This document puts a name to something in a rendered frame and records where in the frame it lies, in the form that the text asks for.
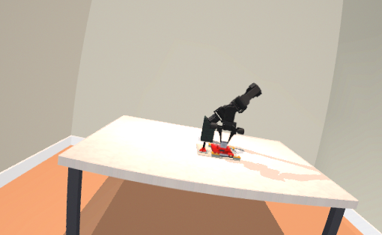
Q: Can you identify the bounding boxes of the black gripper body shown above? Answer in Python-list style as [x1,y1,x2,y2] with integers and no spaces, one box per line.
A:
[210,115,244,135]

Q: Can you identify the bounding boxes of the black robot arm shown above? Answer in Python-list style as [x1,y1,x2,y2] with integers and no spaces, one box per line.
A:
[207,82,261,131]

